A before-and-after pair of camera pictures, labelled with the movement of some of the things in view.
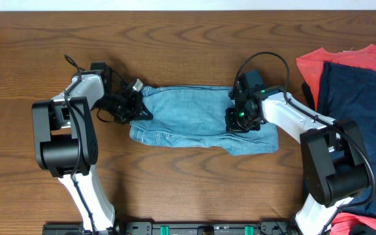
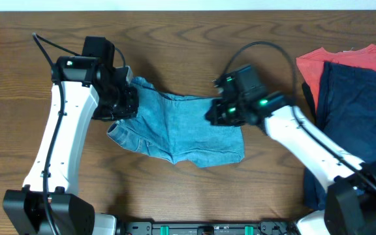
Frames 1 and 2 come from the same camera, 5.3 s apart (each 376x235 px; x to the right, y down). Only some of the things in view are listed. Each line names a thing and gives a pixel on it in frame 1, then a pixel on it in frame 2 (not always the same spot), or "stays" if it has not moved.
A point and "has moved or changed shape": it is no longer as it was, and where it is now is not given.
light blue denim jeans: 187,116 has moved or changed shape
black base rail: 270,227 stays
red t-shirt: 371,56 stays
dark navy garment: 367,98 stays
